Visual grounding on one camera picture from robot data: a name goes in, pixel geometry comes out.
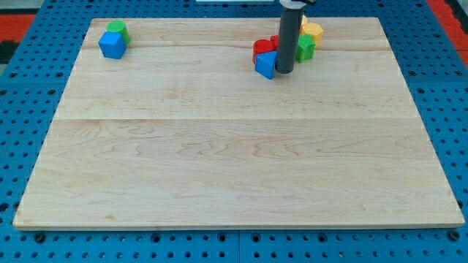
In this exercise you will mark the yellow heart block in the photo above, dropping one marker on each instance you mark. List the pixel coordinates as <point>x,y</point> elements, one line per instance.
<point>304,20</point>

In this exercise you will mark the wooden board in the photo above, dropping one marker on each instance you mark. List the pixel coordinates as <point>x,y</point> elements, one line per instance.
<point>182,133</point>

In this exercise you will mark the blue triangle block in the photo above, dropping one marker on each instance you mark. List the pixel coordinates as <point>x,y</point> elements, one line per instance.
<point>265,64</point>

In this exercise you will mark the red cylinder block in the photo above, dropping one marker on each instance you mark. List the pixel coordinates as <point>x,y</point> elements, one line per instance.
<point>261,46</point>

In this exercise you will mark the red block behind rod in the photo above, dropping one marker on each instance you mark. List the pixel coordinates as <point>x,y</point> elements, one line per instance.
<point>274,41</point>

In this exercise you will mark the green star block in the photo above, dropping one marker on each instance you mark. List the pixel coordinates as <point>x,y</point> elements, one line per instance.
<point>306,48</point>

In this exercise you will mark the yellow hexagon block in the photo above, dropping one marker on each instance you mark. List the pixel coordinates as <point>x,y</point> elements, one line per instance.
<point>315,30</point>

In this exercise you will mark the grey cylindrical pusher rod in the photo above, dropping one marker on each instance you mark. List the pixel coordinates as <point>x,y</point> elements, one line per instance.
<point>289,28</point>

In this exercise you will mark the blue cube block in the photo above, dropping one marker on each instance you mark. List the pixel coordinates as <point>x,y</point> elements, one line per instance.
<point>112,45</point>

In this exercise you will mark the green cylinder block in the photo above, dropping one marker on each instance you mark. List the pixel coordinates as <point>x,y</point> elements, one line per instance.
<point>119,26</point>

